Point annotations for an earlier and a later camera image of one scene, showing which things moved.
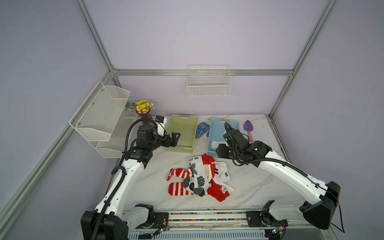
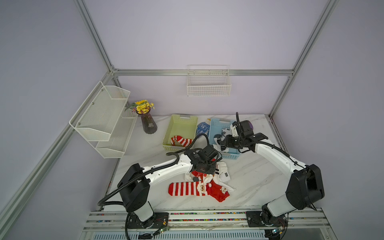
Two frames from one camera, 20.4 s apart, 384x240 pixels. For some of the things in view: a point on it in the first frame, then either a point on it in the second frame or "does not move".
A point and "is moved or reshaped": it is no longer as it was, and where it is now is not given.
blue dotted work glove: (202, 128) does not move
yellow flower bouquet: (141, 106) does not move
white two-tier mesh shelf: (104, 120) does not move
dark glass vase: (146, 116) does not move
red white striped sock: (179, 172) is moved or reshaped
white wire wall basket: (208, 80) does not move
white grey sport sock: (198, 182) -> (225, 131)
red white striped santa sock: (178, 189) does not move
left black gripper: (173, 141) -> (211, 170)
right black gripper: (222, 153) -> (228, 138)
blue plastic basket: (215, 134) does not move
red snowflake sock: (209, 167) is moved or reshaped
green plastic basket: (187, 126) does not move
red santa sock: (215, 190) does not move
